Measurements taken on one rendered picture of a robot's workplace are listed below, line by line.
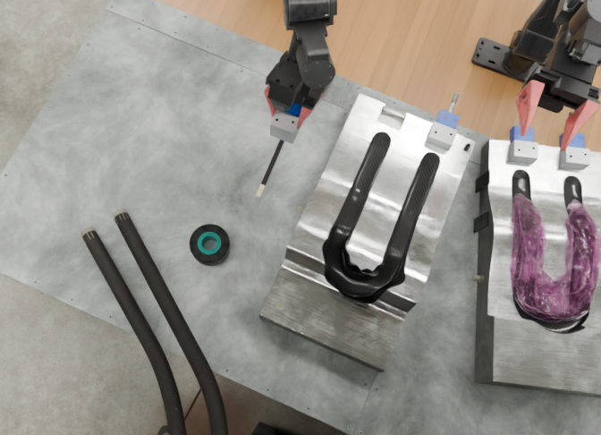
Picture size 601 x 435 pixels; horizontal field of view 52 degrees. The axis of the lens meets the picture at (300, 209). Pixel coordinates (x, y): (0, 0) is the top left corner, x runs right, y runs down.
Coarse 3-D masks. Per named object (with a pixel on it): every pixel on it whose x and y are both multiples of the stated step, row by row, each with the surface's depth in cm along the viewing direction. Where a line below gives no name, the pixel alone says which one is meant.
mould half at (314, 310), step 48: (336, 144) 125; (432, 144) 125; (336, 192) 121; (384, 192) 123; (432, 192) 123; (384, 240) 116; (432, 240) 119; (288, 288) 118; (336, 336) 116; (384, 336) 117
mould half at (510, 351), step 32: (544, 160) 129; (480, 192) 131; (544, 192) 127; (512, 224) 121; (480, 256) 126; (480, 288) 124; (480, 320) 121; (512, 320) 113; (480, 352) 119; (512, 352) 112; (544, 352) 112; (576, 352) 112; (512, 384) 112; (544, 384) 110; (576, 384) 111
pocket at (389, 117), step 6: (384, 108) 129; (384, 114) 130; (390, 114) 129; (396, 114) 129; (378, 120) 129; (384, 120) 129; (390, 120) 129; (396, 120) 129; (402, 120) 129; (390, 126) 129; (396, 126) 129
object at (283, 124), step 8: (296, 104) 120; (280, 112) 118; (288, 112) 119; (296, 112) 119; (272, 120) 117; (280, 120) 117; (288, 120) 118; (296, 120) 118; (272, 128) 119; (280, 128) 117; (288, 128) 117; (296, 128) 118; (280, 136) 121; (288, 136) 119
